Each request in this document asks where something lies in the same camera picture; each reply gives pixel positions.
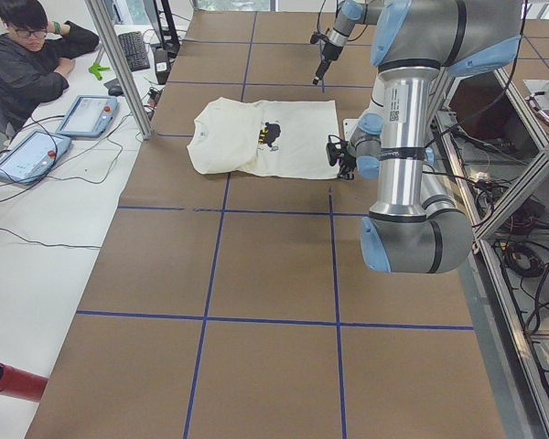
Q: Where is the black keyboard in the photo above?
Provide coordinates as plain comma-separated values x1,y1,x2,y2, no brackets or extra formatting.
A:
117,31,150,71

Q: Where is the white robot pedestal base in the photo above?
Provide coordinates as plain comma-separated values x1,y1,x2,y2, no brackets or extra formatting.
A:
343,79,384,138

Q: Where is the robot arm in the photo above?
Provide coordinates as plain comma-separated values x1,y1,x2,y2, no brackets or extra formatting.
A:
354,1,522,273
309,1,386,85

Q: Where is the person in black sweater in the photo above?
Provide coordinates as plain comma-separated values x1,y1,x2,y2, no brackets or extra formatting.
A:
0,1,100,131

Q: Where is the blue teach pendant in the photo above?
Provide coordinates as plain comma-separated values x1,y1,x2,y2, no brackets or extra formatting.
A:
56,95,118,138
0,130,71,185

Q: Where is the cream long-sleeve cat shirt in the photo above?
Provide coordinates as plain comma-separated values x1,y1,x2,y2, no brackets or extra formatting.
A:
187,97,339,179

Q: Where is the red cylinder tube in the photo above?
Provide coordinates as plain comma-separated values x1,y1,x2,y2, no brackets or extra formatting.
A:
0,363,48,402

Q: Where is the far blue teach pendant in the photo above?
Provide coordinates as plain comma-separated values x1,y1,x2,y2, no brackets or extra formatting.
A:
56,95,118,138

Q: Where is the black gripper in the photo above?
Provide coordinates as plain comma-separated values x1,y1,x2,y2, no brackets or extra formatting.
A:
312,43,343,85
337,153,357,180

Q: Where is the near blue teach pendant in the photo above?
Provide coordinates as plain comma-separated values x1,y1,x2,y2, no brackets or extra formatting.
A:
0,130,71,185

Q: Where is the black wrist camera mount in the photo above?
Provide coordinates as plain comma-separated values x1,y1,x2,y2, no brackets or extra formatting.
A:
326,134,348,166
309,31,328,44

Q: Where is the aluminium frame post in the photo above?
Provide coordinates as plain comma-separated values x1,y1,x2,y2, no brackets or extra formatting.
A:
84,0,153,140

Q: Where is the black computer mouse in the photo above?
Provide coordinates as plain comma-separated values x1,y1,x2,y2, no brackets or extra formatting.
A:
108,85,124,97

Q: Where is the green plastic tool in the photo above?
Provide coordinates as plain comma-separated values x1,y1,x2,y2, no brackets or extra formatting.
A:
88,62,111,81

